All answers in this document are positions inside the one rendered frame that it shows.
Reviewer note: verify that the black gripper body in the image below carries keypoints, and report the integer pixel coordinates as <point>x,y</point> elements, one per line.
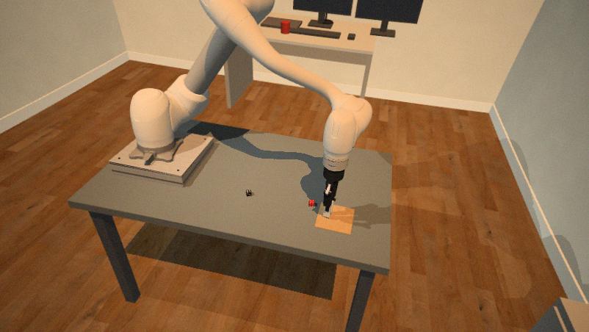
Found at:
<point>332,176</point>

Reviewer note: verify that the orange flat mat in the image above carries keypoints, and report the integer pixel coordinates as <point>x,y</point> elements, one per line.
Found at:
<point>340,220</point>

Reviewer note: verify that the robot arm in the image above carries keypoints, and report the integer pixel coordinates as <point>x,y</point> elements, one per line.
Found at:
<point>155,115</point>

